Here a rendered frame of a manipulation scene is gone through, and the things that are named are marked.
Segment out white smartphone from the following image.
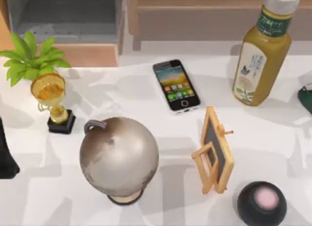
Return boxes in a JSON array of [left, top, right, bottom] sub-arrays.
[[153, 59, 201, 116]]

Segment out silver grey globe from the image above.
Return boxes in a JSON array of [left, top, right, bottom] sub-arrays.
[[79, 116, 159, 206]]

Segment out wooden framed blackboard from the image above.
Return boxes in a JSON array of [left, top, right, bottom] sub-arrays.
[[191, 106, 234, 194]]

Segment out pale wooden shelf unit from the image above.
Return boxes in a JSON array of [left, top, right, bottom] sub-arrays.
[[126, 0, 312, 51]]

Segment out gold trophy on black base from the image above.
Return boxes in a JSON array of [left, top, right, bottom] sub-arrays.
[[30, 73, 77, 134]]

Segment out green bottle with grey cap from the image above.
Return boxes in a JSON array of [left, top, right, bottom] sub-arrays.
[[232, 0, 301, 107]]

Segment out pale wooden pulled-out drawer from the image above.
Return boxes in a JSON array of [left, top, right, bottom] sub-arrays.
[[0, 0, 126, 67]]

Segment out green leafy plant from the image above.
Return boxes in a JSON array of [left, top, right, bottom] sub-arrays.
[[0, 31, 72, 87]]

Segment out black round pink-topped object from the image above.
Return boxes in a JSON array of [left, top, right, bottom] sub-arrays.
[[236, 181, 288, 226]]

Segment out dark green object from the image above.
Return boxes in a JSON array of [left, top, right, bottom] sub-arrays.
[[297, 84, 312, 115]]

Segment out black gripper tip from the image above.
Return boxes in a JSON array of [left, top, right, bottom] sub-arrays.
[[0, 117, 20, 180]]

